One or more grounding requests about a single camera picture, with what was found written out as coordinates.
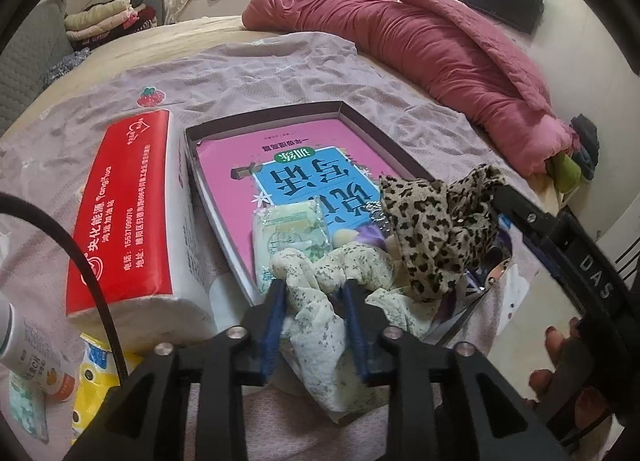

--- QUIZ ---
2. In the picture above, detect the dark shallow cardboard box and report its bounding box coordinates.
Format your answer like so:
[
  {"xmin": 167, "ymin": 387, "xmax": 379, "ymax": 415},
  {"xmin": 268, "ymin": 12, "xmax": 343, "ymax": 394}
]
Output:
[{"xmin": 184, "ymin": 100, "xmax": 506, "ymax": 342}]

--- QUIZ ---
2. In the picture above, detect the green cloth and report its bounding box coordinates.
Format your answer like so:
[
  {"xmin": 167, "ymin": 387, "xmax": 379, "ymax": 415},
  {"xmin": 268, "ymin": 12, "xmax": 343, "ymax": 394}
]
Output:
[{"xmin": 545, "ymin": 154, "xmax": 583, "ymax": 192}]

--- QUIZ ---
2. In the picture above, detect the pink and blue book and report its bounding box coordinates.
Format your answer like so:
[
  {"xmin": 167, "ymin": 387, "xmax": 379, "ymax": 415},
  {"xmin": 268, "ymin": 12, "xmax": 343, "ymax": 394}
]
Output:
[{"xmin": 195, "ymin": 116, "xmax": 416, "ymax": 287}]

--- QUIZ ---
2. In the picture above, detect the dark patterned cloth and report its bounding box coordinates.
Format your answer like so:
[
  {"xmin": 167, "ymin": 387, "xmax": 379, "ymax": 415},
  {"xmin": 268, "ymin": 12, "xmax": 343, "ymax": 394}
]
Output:
[{"xmin": 42, "ymin": 47, "xmax": 91, "ymax": 87}]

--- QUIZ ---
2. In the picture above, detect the white bottle with blue cap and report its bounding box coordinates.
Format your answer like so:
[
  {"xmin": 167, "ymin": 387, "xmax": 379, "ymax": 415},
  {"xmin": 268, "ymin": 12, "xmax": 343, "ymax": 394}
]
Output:
[{"xmin": 0, "ymin": 291, "xmax": 78, "ymax": 399}]

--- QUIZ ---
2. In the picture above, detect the black cable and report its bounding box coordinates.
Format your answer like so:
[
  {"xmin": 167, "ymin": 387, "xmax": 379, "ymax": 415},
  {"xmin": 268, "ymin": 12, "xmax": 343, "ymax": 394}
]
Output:
[{"xmin": 0, "ymin": 194, "xmax": 128, "ymax": 387}]

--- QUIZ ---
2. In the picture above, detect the lilac strawberry print blanket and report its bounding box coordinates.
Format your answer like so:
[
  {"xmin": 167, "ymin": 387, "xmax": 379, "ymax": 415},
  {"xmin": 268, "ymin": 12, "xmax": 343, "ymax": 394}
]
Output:
[{"xmin": 0, "ymin": 31, "xmax": 586, "ymax": 461}]

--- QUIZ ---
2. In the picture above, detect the purple-haired cartoon print packet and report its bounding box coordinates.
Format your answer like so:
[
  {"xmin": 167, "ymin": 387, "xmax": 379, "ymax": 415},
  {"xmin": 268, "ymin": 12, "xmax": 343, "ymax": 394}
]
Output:
[{"xmin": 480, "ymin": 218, "xmax": 521, "ymax": 292}]

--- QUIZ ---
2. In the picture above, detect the dark blue cloth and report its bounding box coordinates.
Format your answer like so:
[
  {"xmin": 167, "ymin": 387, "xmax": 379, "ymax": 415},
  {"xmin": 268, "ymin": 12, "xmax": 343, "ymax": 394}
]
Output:
[{"xmin": 570, "ymin": 114, "xmax": 601, "ymax": 182}]

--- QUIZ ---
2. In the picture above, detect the stack of folded blankets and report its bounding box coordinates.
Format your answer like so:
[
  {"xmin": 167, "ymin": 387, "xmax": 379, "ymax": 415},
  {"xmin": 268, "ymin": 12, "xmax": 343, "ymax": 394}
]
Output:
[{"xmin": 64, "ymin": 0, "xmax": 166, "ymax": 49}]

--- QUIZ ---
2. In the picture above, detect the pale green wet wipes pack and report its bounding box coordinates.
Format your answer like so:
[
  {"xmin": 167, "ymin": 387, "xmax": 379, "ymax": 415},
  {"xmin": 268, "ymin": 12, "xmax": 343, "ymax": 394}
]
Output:
[{"xmin": 251, "ymin": 196, "xmax": 333, "ymax": 292}]

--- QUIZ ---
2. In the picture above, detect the yellow cartoon snack packet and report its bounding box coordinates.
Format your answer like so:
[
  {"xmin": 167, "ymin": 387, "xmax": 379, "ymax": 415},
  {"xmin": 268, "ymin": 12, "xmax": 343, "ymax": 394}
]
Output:
[{"xmin": 70, "ymin": 333, "xmax": 146, "ymax": 442}]

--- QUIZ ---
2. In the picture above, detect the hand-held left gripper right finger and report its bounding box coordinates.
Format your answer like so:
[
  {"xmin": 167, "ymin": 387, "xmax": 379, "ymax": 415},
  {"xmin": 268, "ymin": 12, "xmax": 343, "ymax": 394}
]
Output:
[{"xmin": 342, "ymin": 278, "xmax": 561, "ymax": 461}]

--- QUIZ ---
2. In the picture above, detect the grey quilted headboard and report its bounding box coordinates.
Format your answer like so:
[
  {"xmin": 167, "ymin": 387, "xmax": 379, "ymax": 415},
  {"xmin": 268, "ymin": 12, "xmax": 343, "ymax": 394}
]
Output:
[{"xmin": 0, "ymin": 0, "xmax": 76, "ymax": 137}]

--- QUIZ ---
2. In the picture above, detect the person's right hand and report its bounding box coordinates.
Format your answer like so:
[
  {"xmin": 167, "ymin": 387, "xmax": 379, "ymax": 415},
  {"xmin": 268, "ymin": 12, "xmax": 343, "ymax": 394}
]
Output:
[{"xmin": 527, "ymin": 323, "xmax": 626, "ymax": 452}]

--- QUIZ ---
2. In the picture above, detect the cream floral cloth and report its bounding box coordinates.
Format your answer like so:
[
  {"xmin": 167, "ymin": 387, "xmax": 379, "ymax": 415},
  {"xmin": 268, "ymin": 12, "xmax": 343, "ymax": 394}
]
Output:
[{"xmin": 270, "ymin": 243, "xmax": 441, "ymax": 414}]

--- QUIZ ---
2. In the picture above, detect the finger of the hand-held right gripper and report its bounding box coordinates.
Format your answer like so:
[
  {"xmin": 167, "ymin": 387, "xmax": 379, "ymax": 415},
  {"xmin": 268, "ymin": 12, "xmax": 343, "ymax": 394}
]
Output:
[
  {"xmin": 515, "ymin": 228, "xmax": 573, "ymax": 288},
  {"xmin": 492, "ymin": 186, "xmax": 628, "ymax": 317}
]

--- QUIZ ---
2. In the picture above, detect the beige bed sheet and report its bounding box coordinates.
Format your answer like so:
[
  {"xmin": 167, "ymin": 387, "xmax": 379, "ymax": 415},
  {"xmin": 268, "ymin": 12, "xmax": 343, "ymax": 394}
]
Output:
[{"xmin": 10, "ymin": 15, "xmax": 251, "ymax": 122}]

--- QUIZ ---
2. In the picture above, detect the red and white tissue pack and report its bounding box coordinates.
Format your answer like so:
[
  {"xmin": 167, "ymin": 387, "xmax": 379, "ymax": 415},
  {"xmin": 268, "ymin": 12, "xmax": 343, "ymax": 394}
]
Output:
[{"xmin": 65, "ymin": 108, "xmax": 216, "ymax": 354}]

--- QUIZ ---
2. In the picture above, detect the leopard print cloth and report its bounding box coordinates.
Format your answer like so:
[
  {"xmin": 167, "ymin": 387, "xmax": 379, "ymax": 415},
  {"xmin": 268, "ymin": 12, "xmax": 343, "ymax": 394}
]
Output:
[{"xmin": 377, "ymin": 164, "xmax": 508, "ymax": 304}]

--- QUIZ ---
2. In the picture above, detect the pink quilt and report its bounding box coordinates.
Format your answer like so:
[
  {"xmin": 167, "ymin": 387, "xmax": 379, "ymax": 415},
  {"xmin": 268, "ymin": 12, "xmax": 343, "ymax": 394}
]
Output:
[{"xmin": 241, "ymin": 0, "xmax": 576, "ymax": 177}]

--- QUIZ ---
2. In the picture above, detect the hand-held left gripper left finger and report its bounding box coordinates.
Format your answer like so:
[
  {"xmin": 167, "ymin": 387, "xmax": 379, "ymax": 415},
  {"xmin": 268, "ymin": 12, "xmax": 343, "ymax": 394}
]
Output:
[{"xmin": 65, "ymin": 278, "xmax": 288, "ymax": 461}]

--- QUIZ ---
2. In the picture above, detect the teal patterned packet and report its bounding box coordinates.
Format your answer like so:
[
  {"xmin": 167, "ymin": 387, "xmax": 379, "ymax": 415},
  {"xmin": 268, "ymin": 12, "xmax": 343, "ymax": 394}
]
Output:
[{"xmin": 7, "ymin": 373, "xmax": 51, "ymax": 444}]

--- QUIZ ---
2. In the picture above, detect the small plush bunny toy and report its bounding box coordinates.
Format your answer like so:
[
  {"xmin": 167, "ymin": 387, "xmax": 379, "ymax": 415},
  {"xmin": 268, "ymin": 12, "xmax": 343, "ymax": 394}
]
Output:
[{"xmin": 330, "ymin": 224, "xmax": 388, "ymax": 253}]

